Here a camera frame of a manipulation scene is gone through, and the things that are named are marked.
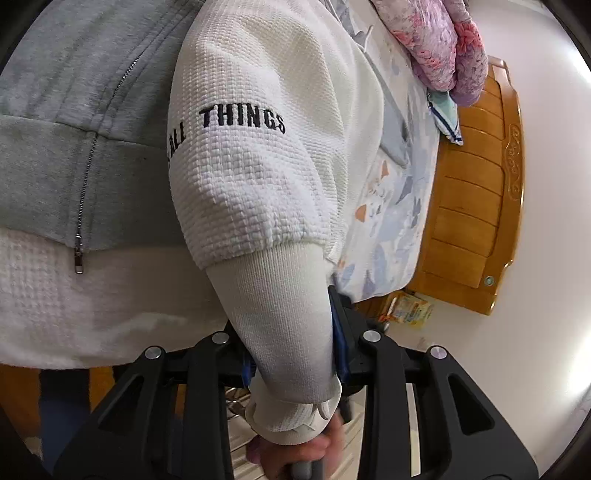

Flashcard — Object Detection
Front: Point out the blue leaf print bedsheet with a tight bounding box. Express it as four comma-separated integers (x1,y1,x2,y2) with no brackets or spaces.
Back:
332,0,445,305

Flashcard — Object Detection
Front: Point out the purple floral quilt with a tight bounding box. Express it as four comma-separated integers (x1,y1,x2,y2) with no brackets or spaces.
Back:
369,0,489,104

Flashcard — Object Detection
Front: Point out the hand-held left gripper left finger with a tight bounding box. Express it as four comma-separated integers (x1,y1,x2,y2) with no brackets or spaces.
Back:
55,323,259,480

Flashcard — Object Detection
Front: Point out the wooden bed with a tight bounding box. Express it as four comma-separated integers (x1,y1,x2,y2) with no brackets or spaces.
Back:
353,55,525,317

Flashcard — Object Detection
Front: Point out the dark blue trouser cloth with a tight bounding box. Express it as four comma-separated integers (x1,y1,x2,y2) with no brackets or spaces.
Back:
39,367,90,476

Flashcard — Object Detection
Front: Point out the striped light blue pillow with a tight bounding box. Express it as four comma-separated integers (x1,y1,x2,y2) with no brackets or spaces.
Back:
427,90,464,147

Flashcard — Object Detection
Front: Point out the grey zip hoodie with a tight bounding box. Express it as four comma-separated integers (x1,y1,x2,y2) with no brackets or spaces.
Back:
0,0,414,277

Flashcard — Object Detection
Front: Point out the yellow snack packet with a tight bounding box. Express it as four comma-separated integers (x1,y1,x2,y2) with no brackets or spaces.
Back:
379,293,435,330

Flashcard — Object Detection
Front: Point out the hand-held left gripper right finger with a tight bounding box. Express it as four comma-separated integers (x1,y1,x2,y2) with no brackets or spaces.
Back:
328,286,541,480

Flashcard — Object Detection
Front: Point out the person's right hand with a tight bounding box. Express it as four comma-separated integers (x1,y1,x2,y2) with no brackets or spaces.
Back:
245,406,345,480

